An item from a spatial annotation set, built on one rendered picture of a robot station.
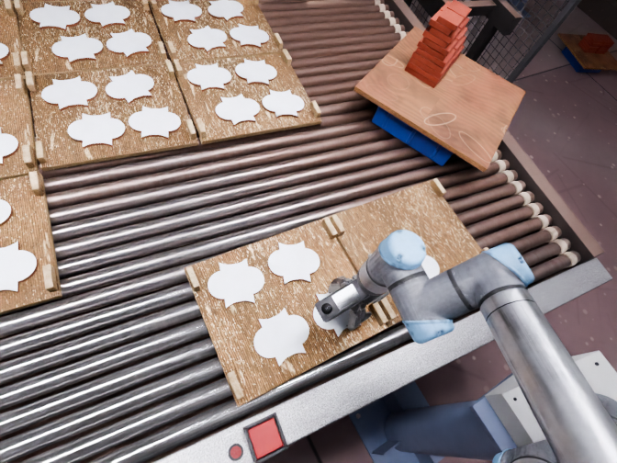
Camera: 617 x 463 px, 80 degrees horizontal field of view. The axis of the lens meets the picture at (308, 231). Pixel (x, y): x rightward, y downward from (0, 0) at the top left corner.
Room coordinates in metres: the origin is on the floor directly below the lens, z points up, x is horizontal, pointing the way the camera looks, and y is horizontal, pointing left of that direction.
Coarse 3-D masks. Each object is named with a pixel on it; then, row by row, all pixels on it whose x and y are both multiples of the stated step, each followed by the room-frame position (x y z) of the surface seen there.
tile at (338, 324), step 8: (320, 296) 0.36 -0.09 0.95; (312, 312) 0.32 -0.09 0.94; (344, 312) 0.35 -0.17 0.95; (320, 320) 0.30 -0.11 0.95; (336, 320) 0.32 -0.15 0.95; (344, 320) 0.33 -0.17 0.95; (320, 328) 0.29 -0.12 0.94; (328, 328) 0.29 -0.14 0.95; (336, 328) 0.30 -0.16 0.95; (344, 328) 0.31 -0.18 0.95; (336, 336) 0.28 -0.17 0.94
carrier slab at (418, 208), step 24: (408, 192) 0.81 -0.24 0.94; (432, 192) 0.86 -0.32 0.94; (360, 216) 0.65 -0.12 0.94; (384, 216) 0.69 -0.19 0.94; (408, 216) 0.72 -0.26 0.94; (432, 216) 0.76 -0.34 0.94; (456, 216) 0.80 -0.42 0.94; (360, 240) 0.57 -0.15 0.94; (432, 240) 0.68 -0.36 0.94; (456, 240) 0.71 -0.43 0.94; (360, 264) 0.50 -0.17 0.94; (456, 264) 0.63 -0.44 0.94
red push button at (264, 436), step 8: (264, 424) 0.05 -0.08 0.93; (272, 424) 0.05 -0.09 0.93; (248, 432) 0.02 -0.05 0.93; (256, 432) 0.03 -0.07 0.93; (264, 432) 0.03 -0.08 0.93; (272, 432) 0.04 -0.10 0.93; (256, 440) 0.01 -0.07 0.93; (264, 440) 0.02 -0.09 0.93; (272, 440) 0.02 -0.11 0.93; (280, 440) 0.03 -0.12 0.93; (256, 448) 0.00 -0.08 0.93; (264, 448) 0.01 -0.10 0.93; (272, 448) 0.01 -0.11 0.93; (256, 456) -0.01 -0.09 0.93
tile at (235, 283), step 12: (240, 264) 0.35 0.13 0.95; (216, 276) 0.30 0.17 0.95; (228, 276) 0.31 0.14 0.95; (240, 276) 0.33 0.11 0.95; (252, 276) 0.34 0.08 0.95; (216, 288) 0.27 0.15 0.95; (228, 288) 0.28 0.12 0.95; (240, 288) 0.30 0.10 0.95; (252, 288) 0.31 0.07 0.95; (228, 300) 0.26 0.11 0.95; (240, 300) 0.27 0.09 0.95; (252, 300) 0.28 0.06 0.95
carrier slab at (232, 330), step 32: (320, 224) 0.57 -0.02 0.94; (224, 256) 0.36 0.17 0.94; (256, 256) 0.40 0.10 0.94; (320, 256) 0.47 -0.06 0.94; (192, 288) 0.25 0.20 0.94; (288, 288) 0.35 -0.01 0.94; (320, 288) 0.39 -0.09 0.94; (224, 320) 0.21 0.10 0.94; (256, 320) 0.24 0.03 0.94; (224, 352) 0.15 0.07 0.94; (320, 352) 0.23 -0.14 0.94; (256, 384) 0.11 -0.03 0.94
